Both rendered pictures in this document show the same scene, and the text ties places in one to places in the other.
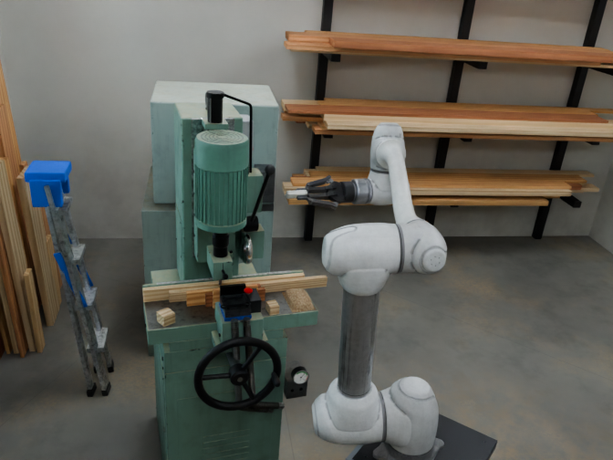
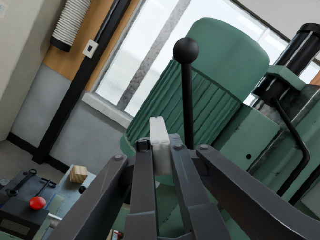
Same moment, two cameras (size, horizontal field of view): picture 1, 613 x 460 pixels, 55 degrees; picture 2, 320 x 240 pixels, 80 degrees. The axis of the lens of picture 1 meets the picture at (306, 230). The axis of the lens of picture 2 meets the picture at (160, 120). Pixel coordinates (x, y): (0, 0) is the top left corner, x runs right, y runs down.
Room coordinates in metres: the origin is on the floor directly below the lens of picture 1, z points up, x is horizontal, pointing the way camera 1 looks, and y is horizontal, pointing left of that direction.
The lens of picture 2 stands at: (1.85, -0.13, 1.38)
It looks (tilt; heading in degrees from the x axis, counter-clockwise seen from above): 13 degrees down; 97
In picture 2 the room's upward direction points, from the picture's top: 34 degrees clockwise
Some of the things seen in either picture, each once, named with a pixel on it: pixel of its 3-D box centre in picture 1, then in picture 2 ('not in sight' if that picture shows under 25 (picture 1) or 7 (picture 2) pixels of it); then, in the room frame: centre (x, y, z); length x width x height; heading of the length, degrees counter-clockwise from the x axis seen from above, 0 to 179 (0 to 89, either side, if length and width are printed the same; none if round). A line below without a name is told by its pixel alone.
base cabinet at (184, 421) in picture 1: (212, 390); not in sight; (1.95, 0.34, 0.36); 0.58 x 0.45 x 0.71; 20
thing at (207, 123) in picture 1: (214, 116); (289, 68); (1.96, 0.35, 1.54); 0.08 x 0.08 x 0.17; 20
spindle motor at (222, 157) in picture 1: (221, 182); (188, 105); (1.83, 0.30, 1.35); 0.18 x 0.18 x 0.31
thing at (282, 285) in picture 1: (251, 288); not in sight; (1.87, 0.19, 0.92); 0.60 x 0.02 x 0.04; 110
